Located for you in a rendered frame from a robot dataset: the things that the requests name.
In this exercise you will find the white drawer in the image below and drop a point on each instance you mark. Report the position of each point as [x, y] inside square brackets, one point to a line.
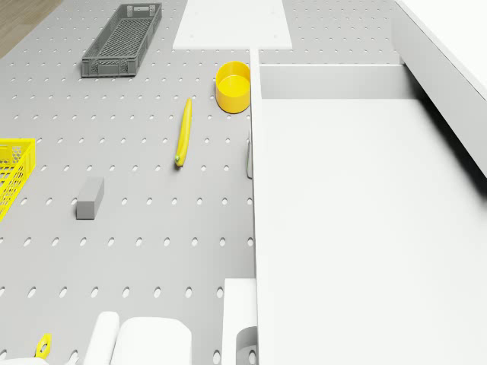
[361, 228]

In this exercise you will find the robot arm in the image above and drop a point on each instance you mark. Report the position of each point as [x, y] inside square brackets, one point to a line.
[152, 342]

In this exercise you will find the banana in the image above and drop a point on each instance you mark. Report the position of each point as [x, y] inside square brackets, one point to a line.
[184, 133]

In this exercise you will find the yellow bowl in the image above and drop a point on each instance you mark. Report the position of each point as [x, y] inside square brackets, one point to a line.
[232, 99]

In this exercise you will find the grey cube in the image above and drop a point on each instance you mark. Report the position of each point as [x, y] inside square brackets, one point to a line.
[89, 203]

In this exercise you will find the white board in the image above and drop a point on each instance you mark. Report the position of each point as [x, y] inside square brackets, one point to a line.
[232, 26]

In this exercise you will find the dark grey basket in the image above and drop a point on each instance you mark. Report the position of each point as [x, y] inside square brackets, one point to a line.
[108, 67]

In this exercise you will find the yellow basket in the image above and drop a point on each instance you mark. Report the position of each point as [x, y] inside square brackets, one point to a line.
[15, 175]

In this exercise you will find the white cabinet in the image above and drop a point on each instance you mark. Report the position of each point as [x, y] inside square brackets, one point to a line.
[456, 38]

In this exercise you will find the small yellow nut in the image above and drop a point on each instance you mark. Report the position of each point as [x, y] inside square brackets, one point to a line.
[41, 351]

